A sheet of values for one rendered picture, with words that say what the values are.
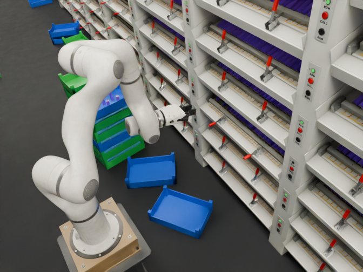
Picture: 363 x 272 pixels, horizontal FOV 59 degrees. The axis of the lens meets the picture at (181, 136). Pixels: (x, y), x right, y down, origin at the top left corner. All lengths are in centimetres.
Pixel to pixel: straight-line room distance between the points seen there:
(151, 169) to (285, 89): 117
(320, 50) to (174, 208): 123
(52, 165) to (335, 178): 92
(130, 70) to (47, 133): 152
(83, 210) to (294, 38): 89
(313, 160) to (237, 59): 48
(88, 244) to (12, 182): 111
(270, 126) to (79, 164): 72
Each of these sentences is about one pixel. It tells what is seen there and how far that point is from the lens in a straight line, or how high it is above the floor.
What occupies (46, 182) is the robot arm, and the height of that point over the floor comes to 77.
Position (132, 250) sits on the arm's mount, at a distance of 141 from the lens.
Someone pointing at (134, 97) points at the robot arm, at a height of 82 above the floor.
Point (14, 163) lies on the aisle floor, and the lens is 250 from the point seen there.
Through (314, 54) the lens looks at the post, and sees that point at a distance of 99.
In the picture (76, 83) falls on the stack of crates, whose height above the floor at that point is 40.
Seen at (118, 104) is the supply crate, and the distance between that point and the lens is 193.
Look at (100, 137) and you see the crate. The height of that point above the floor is 27.
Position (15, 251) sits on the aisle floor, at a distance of 203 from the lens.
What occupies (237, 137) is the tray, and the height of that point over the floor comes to 49.
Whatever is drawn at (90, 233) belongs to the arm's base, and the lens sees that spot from 131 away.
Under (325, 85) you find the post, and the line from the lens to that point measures 100.
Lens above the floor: 153
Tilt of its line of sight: 43 degrees down
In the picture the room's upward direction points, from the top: 7 degrees counter-clockwise
